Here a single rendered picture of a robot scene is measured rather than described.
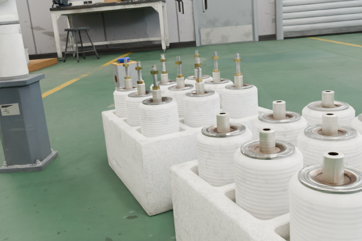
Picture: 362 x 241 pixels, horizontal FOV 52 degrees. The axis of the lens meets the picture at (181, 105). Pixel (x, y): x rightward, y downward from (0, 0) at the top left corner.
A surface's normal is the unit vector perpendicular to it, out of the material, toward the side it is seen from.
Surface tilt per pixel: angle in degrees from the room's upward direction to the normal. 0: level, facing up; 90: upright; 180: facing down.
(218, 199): 0
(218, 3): 90
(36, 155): 90
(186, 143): 90
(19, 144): 90
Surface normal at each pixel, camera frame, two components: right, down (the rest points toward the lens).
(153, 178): 0.42, 0.17
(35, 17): -0.05, 0.23
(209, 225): -0.90, 0.17
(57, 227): -0.08, -0.97
